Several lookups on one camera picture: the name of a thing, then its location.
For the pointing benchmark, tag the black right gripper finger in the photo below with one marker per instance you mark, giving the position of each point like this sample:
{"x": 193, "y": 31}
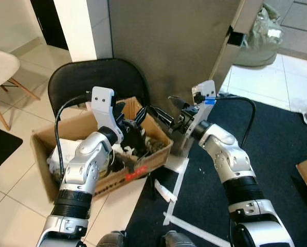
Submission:
{"x": 176, "y": 102}
{"x": 161, "y": 116}

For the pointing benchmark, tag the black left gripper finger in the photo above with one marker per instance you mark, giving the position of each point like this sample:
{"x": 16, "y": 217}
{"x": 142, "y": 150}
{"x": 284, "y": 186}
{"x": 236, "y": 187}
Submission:
{"x": 142, "y": 116}
{"x": 120, "y": 109}

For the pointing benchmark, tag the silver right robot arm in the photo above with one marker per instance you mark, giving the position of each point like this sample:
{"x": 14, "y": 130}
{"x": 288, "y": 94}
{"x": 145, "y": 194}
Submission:
{"x": 230, "y": 154}

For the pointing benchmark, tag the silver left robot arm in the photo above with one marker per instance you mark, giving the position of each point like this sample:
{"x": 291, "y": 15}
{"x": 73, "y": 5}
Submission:
{"x": 86, "y": 159}

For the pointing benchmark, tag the white crumpled trash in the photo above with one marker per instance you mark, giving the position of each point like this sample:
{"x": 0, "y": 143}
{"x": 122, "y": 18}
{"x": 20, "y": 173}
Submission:
{"x": 66, "y": 154}

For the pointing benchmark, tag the large brown cardboard box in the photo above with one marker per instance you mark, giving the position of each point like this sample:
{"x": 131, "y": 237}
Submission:
{"x": 143, "y": 164}

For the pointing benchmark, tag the black padded chair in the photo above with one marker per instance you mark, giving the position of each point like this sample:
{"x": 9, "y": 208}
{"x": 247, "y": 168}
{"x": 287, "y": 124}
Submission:
{"x": 91, "y": 77}

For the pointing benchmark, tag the grey metal cabinet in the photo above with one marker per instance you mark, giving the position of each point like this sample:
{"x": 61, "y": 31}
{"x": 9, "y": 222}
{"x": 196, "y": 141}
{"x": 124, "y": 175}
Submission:
{"x": 168, "y": 46}

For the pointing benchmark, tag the short white tape piece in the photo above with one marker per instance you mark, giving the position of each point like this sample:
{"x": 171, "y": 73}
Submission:
{"x": 164, "y": 191}

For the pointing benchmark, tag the long white tape strip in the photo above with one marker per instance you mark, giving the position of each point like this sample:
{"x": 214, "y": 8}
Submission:
{"x": 176, "y": 190}

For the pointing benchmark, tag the dark blue carpet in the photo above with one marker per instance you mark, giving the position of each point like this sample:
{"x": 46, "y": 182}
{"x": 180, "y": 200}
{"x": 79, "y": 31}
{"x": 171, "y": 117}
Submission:
{"x": 276, "y": 144}

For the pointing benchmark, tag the green plastic bag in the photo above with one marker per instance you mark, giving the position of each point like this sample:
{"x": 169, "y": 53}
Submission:
{"x": 261, "y": 41}

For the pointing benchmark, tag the grey left robot foot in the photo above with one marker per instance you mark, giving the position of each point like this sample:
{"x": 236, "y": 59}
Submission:
{"x": 112, "y": 240}

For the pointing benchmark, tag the grey robot foot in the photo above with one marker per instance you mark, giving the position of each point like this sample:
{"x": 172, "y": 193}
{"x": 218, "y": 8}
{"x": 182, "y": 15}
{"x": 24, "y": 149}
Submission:
{"x": 112, "y": 240}
{"x": 179, "y": 240}

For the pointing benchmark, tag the slanted white tape strip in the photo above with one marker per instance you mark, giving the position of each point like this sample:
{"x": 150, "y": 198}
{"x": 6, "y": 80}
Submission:
{"x": 194, "y": 229}

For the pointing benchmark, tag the grey right robot foot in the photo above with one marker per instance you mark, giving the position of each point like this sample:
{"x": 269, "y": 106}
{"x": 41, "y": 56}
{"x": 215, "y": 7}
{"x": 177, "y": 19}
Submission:
{"x": 179, "y": 240}

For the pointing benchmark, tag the clear plastic wrapper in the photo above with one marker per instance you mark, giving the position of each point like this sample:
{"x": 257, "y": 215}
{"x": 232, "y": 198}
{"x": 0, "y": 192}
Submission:
{"x": 305, "y": 105}

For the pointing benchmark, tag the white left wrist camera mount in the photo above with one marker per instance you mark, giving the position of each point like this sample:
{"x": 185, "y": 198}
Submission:
{"x": 103, "y": 100}

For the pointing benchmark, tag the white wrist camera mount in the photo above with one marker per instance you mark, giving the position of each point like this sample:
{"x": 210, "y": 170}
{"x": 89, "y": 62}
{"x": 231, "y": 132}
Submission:
{"x": 203, "y": 92}
{"x": 103, "y": 100}

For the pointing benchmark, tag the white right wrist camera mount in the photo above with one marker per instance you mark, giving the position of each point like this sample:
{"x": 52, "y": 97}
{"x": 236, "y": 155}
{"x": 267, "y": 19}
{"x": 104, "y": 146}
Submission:
{"x": 203, "y": 92}

